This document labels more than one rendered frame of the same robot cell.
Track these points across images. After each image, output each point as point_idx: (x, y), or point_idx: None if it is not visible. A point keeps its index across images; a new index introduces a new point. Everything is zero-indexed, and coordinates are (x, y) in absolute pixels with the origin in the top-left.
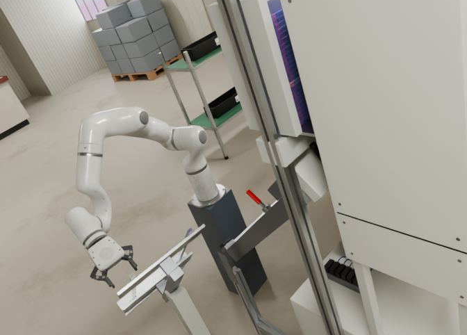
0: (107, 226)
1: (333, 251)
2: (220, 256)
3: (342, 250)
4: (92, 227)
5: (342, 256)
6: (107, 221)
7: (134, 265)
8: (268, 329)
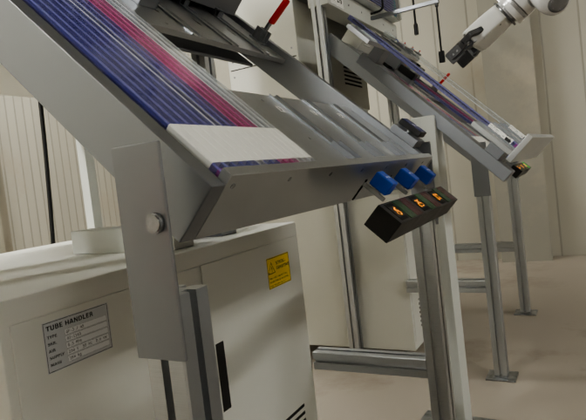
0: (534, 1)
1: (215, 241)
2: (425, 150)
3: (196, 244)
4: None
5: (198, 242)
6: None
7: (447, 53)
8: (398, 352)
